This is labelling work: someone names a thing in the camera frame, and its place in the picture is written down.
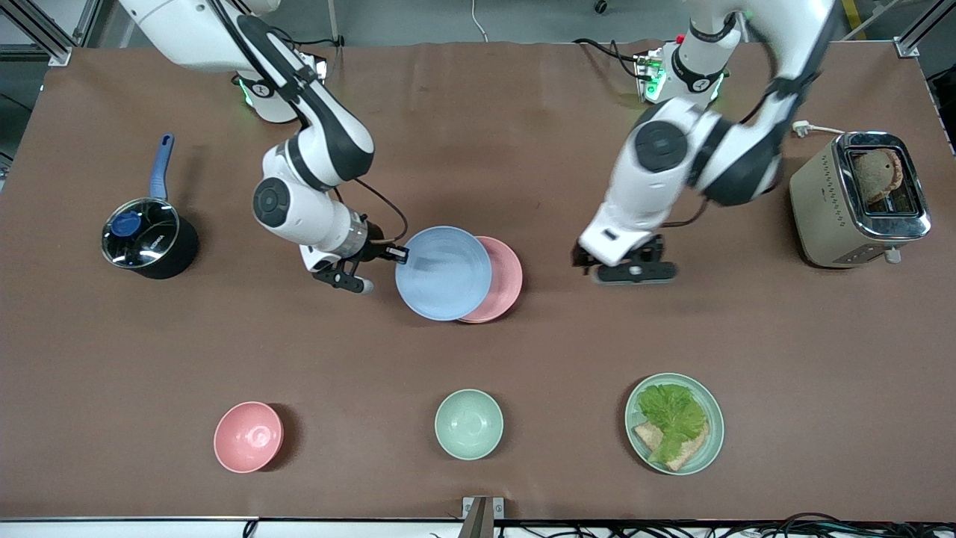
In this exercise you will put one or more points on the glass lid with blue knob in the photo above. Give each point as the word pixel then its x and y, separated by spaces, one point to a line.
pixel 140 232

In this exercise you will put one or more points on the green lettuce leaf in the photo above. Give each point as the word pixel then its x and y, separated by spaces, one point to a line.
pixel 672 415

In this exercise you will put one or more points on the beige chrome toaster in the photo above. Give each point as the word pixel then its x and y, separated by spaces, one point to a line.
pixel 825 217

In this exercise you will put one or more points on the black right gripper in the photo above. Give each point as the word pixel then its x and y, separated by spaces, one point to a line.
pixel 376 247

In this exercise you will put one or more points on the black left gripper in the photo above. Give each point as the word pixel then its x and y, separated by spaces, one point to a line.
pixel 579 255

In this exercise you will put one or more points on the green bowl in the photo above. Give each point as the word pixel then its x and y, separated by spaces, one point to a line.
pixel 469 424

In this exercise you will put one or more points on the brown bread slice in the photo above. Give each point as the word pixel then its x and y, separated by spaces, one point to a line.
pixel 691 452

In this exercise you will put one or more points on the pink plate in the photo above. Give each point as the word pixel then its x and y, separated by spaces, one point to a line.
pixel 506 280

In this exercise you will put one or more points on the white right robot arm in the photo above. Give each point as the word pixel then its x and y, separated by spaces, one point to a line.
pixel 314 149

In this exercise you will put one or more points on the blue plate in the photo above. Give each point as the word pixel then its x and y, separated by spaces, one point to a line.
pixel 442 273

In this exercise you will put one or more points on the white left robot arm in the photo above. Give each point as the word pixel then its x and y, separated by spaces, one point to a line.
pixel 672 157

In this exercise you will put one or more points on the aluminium frame profile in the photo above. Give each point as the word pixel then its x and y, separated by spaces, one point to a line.
pixel 922 37
pixel 41 30

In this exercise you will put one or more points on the green plate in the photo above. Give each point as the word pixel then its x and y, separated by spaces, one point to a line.
pixel 709 441

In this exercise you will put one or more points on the brown toast slice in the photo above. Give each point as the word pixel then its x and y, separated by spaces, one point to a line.
pixel 877 175

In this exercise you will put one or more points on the pink bowl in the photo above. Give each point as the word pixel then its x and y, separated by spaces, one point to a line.
pixel 249 437

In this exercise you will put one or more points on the grey metal table bracket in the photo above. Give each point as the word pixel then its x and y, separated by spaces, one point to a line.
pixel 483 515

